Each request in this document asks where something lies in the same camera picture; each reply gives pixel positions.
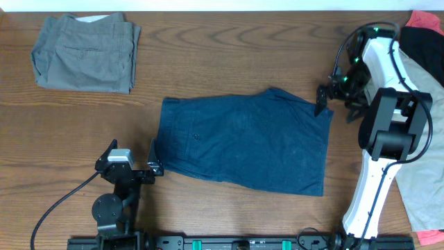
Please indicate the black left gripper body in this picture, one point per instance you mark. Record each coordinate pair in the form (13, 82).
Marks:
(143, 178)

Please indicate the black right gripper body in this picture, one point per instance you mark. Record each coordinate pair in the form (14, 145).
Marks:
(352, 91)

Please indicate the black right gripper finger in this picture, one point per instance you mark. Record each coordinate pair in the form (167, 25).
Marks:
(321, 100)
(356, 111)

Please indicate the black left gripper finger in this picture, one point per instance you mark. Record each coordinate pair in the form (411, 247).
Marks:
(102, 163)
(153, 161)

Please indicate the blue shorts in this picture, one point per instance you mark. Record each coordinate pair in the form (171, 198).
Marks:
(272, 141)

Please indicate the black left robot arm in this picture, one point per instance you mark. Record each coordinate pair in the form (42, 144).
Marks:
(115, 213)

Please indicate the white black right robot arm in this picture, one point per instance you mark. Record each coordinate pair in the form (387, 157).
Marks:
(376, 36)

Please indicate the black garment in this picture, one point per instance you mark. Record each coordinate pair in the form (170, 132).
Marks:
(425, 47)

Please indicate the light grey shorts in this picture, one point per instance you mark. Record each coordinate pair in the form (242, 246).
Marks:
(395, 131)

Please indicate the red garment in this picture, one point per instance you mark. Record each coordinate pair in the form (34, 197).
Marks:
(422, 19)

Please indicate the folded grey shorts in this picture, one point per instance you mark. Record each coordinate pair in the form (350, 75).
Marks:
(86, 54)

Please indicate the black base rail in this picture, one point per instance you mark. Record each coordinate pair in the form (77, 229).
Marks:
(304, 241)

